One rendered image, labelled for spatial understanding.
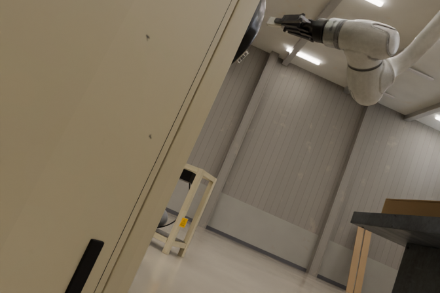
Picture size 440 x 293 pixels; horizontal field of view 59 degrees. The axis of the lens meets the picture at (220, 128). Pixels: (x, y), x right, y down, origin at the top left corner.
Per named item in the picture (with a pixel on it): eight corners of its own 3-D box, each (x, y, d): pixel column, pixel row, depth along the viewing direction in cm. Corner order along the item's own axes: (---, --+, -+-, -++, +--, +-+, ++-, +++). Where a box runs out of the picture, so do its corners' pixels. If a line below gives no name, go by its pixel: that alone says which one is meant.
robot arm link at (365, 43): (334, 29, 112) (337, 66, 121) (387, 38, 102) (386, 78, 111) (353, 10, 117) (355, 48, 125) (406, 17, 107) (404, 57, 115)
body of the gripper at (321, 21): (337, 30, 125) (313, 25, 131) (330, 13, 119) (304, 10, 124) (327, 49, 124) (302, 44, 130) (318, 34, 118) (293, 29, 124)
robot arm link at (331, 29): (348, 13, 115) (330, 10, 119) (334, 38, 114) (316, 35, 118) (355, 31, 122) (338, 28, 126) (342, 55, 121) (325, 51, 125)
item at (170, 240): (165, 254, 336) (203, 169, 353) (115, 227, 364) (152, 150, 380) (183, 257, 366) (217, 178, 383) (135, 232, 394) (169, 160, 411)
